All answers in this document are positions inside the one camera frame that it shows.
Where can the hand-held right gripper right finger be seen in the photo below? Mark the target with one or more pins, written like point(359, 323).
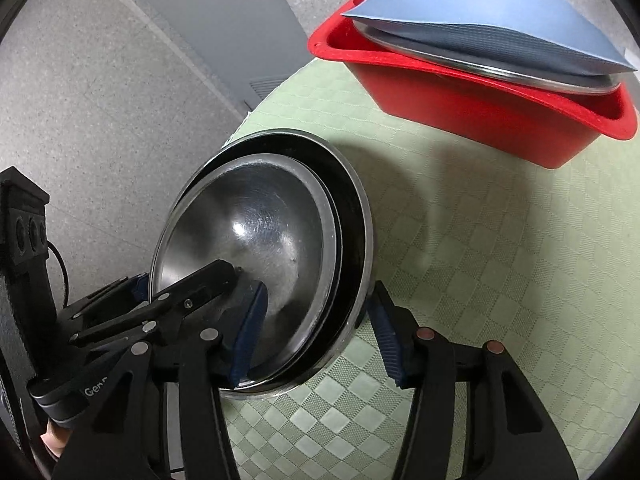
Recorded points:
point(387, 340)

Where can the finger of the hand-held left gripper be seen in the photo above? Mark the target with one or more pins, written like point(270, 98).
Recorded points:
point(131, 287)
point(200, 285)

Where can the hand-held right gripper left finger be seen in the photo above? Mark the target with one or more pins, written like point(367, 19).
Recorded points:
point(248, 332)

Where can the small stainless steel bowl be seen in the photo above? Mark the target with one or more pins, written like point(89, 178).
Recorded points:
point(362, 260)
point(260, 225)
point(339, 255)

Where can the red plastic basin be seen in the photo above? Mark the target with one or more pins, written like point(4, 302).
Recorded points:
point(480, 120)

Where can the large stainless steel bowl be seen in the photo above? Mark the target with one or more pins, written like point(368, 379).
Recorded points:
point(525, 77)

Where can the blue plastic basin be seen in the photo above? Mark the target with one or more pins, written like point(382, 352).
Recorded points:
point(480, 15)

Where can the person's left hand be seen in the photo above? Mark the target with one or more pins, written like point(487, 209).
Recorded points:
point(54, 441)

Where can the green checkered table mat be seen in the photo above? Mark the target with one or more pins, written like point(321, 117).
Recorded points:
point(475, 270)

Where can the door vent grille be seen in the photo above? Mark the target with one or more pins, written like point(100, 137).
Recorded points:
point(270, 90)

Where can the grey door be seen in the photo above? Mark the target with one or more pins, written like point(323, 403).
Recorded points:
point(200, 25)

